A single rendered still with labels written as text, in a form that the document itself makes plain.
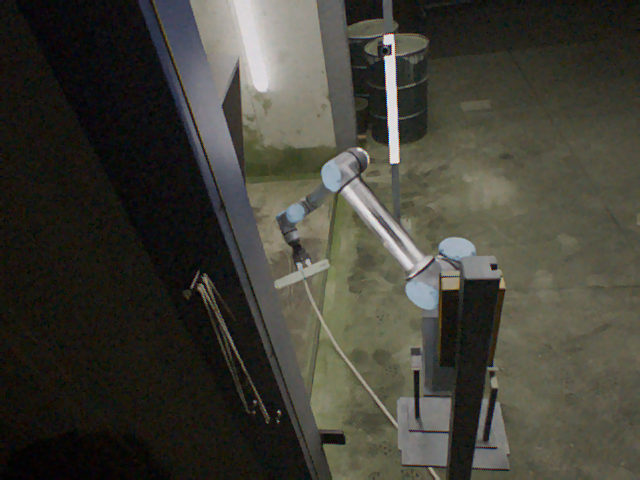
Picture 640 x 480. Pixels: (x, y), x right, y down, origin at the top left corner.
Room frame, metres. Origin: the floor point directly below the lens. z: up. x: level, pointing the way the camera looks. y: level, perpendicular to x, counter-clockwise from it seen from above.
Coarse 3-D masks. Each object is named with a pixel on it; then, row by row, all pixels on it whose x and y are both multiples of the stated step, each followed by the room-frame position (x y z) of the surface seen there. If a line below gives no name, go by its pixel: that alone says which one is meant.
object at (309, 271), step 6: (318, 264) 1.79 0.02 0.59; (324, 264) 1.77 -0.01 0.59; (306, 270) 1.76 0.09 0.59; (312, 270) 1.76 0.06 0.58; (318, 270) 1.76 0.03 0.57; (288, 276) 1.74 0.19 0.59; (294, 276) 1.74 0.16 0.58; (300, 276) 1.74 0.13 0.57; (306, 276) 1.74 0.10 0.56; (276, 282) 1.72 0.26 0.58; (282, 282) 1.72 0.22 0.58; (288, 282) 1.72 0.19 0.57; (294, 282) 1.72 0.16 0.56; (276, 288) 1.73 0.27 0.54
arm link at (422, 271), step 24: (336, 168) 1.59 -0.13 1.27; (360, 168) 1.64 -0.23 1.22; (360, 192) 1.52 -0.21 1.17; (360, 216) 1.49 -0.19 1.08; (384, 216) 1.45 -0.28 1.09; (384, 240) 1.40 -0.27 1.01; (408, 240) 1.38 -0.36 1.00; (408, 264) 1.31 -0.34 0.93; (432, 264) 1.29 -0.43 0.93; (408, 288) 1.26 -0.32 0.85; (432, 288) 1.20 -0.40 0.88
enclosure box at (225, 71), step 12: (216, 60) 1.99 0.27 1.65; (228, 60) 1.99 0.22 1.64; (216, 72) 1.85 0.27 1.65; (228, 72) 1.85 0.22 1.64; (216, 84) 1.73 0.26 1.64; (228, 84) 1.76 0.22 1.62; (228, 96) 2.07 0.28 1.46; (240, 96) 2.05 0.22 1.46; (228, 108) 2.07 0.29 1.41; (240, 108) 2.06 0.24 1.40; (228, 120) 2.07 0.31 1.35; (240, 120) 2.06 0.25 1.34; (240, 132) 2.07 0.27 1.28; (240, 144) 2.07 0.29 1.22; (240, 156) 2.07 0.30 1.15; (240, 168) 2.07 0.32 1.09
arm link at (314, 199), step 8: (360, 152) 1.68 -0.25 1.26; (360, 160) 1.65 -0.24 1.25; (320, 184) 1.92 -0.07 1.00; (312, 192) 1.98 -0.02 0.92; (320, 192) 1.90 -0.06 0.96; (328, 192) 1.87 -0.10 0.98; (304, 200) 2.01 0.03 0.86; (312, 200) 1.96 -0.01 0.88; (320, 200) 1.93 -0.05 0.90; (312, 208) 1.99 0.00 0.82
